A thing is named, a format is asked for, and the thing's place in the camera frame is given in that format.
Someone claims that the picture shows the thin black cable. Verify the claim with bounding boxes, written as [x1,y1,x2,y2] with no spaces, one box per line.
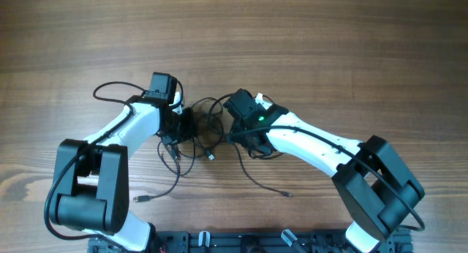
[189,94,293,198]

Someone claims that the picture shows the black USB cable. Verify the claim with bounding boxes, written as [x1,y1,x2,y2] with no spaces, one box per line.
[132,134,216,203]

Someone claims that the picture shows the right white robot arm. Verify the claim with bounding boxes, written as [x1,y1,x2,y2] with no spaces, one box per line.
[223,89,425,252]

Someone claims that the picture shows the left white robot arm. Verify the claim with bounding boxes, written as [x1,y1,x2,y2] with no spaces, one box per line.
[43,72,195,252]

